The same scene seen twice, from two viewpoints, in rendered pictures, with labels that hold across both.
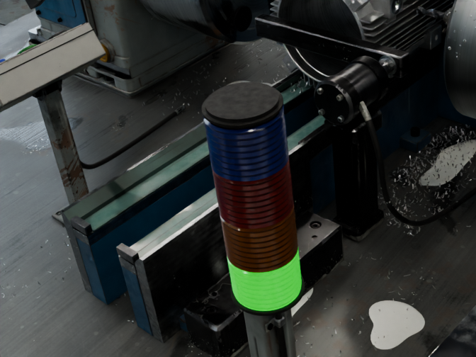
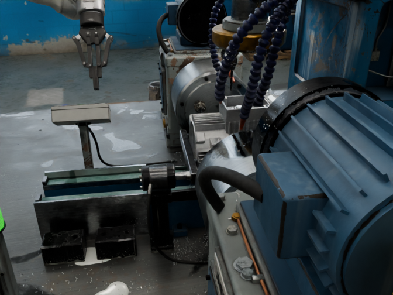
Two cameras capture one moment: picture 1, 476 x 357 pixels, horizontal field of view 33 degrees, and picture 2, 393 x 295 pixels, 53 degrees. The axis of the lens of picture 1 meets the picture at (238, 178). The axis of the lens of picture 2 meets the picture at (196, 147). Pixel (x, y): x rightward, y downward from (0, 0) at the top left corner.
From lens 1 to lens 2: 71 cm
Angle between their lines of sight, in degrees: 29
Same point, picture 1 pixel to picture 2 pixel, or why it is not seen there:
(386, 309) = (118, 287)
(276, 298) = not seen: outside the picture
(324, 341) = (83, 282)
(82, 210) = (52, 175)
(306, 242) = (113, 236)
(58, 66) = (83, 116)
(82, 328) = (33, 222)
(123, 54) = (168, 127)
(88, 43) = (103, 112)
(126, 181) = (78, 173)
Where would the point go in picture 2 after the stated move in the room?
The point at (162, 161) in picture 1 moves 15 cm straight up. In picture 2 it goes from (100, 172) to (94, 125)
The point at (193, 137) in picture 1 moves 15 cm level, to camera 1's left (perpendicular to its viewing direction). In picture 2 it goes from (121, 169) to (85, 156)
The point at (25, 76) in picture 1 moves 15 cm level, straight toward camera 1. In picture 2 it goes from (68, 114) to (35, 134)
